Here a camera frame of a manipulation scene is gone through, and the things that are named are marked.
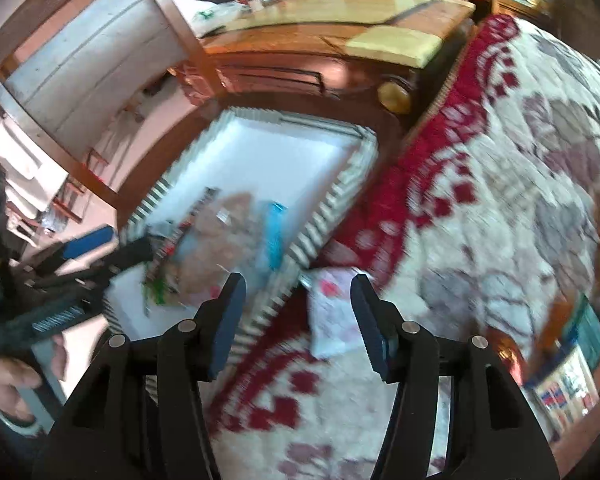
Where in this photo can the small blue snack packet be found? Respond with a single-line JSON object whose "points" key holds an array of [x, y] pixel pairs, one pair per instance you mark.
{"points": [[272, 230]]}

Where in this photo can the glass-topped wooden cabinet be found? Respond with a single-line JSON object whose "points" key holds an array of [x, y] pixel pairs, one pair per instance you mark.
{"points": [[330, 20]]}

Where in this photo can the white plastic bag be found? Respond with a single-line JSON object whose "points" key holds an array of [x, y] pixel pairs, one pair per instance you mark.
{"points": [[215, 12]]}

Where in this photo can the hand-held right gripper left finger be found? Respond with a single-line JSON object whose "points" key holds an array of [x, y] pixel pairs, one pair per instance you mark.
{"points": [[225, 325]]}

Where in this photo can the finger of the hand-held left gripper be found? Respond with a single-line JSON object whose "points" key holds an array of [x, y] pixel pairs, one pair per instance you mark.
{"points": [[130, 253], [90, 242]]}

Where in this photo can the white and pink snack packet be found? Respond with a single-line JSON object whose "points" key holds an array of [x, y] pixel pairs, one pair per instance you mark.
{"points": [[330, 310]]}

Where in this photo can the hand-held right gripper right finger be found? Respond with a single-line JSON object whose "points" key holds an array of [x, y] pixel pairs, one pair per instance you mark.
{"points": [[375, 325]]}

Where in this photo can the green snack packet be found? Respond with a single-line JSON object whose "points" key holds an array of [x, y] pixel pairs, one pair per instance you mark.
{"points": [[157, 287]]}

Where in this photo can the person's left hand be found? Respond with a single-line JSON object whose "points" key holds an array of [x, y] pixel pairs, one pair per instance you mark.
{"points": [[10, 385]]}

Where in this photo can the striped cardboard box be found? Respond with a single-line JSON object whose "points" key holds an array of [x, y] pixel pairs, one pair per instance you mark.
{"points": [[280, 160]]}

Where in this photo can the red and black snack packet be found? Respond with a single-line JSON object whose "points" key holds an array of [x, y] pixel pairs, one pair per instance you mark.
{"points": [[175, 240]]}

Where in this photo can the blue cracker packet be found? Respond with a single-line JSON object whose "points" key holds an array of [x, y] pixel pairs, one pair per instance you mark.
{"points": [[562, 395]]}

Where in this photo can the white stool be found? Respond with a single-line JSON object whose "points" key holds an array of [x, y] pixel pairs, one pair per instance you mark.
{"points": [[20, 170]]}

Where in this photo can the floral fleece blanket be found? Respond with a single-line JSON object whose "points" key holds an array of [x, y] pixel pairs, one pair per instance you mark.
{"points": [[480, 185]]}

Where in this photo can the clear bag of red dates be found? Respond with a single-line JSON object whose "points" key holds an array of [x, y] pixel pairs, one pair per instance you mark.
{"points": [[215, 250]]}

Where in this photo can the orange cracker packet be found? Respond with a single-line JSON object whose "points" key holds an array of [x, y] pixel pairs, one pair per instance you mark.
{"points": [[562, 320]]}

